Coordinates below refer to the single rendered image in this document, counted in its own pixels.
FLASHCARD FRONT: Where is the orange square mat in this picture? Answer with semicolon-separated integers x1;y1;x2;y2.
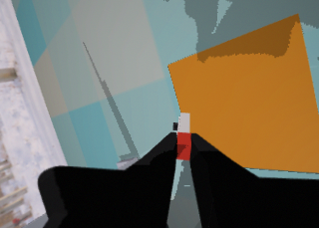
168;13;319;173

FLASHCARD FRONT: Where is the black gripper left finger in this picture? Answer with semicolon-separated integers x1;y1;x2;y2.
38;132;177;228

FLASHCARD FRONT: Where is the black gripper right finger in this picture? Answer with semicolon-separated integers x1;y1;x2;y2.
189;133;319;228

